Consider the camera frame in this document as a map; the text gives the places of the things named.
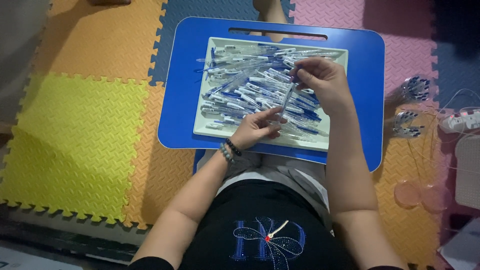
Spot person's left hand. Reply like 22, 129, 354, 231
229, 107, 289, 151

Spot person's right hand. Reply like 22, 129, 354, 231
289, 56, 355, 115

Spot clear pen with blue cap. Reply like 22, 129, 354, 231
277, 65, 303, 123

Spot pile of clear blue pens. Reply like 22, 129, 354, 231
195, 43, 342, 143

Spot grey shorts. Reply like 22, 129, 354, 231
196, 149, 331, 227

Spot white rectangular tray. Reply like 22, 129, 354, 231
193, 36, 349, 152

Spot blue lap desk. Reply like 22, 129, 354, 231
157, 16, 386, 173

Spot pink foam mat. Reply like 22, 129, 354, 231
288, 0, 440, 113

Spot person's foot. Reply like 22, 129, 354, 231
252, 0, 290, 43

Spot clear jar of pens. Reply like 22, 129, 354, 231
391, 109, 427, 139
386, 74, 433, 108

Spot black embroidered shirt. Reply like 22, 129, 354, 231
127, 179, 406, 270

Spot orange foam mat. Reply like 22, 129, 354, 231
123, 80, 196, 230
34, 0, 168, 85
370, 108, 452, 270

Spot dark blue foam mat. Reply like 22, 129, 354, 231
430, 0, 480, 110

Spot clear round lid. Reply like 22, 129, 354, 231
421, 185, 453, 215
393, 180, 423, 209

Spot white power strip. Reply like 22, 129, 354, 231
438, 108, 480, 134

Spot white perforated board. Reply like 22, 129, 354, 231
454, 134, 480, 210

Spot yellow foam mat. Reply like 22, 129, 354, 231
0, 71, 150, 226

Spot white paper sheet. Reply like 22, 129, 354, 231
438, 217, 480, 270

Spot black bead bracelet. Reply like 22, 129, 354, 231
224, 137, 243, 157

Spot grey bead bracelet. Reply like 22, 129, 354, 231
219, 142, 236, 165

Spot thin white cable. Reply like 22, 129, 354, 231
407, 88, 480, 175

